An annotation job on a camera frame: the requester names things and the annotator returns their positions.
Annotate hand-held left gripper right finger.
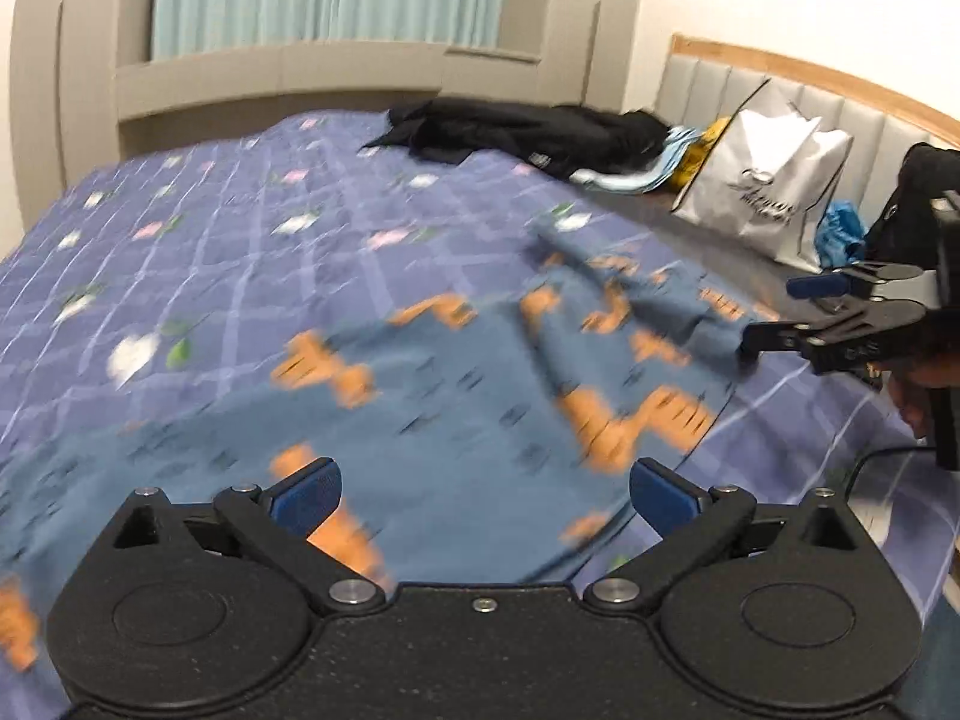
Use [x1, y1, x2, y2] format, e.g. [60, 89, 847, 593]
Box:
[585, 457, 863, 614]

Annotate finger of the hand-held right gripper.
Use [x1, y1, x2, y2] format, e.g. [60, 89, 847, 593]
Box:
[786, 261, 936, 306]
[739, 300, 929, 376]

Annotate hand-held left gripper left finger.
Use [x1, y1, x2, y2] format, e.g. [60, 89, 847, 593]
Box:
[112, 457, 385, 614]

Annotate blue pants with orange print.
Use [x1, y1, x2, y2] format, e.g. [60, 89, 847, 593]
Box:
[0, 229, 781, 674]

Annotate person's right hand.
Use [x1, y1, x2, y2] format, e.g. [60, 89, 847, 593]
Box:
[889, 360, 938, 442]

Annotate blue plastic bag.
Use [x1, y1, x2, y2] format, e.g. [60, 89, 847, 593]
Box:
[815, 200, 869, 271]

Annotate white shopping bag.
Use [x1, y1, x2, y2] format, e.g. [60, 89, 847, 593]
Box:
[671, 79, 856, 275]

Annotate black bag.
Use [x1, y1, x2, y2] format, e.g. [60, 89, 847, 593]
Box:
[862, 142, 960, 271]

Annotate yellow packet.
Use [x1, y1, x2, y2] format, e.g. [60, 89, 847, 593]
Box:
[667, 116, 732, 192]

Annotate grey padded wooden headboard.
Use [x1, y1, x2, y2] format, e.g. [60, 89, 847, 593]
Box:
[654, 34, 960, 233]

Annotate light blue cloth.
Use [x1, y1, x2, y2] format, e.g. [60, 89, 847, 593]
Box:
[570, 124, 710, 196]

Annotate purple checked floral blanket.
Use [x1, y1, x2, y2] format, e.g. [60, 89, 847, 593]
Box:
[0, 109, 960, 720]

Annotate black clothing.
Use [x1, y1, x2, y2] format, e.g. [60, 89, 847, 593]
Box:
[360, 96, 676, 179]

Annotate beige window cabinet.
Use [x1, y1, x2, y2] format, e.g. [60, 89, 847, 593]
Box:
[15, 0, 647, 190]

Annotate black cable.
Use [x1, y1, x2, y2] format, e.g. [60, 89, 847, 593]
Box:
[846, 448, 940, 500]

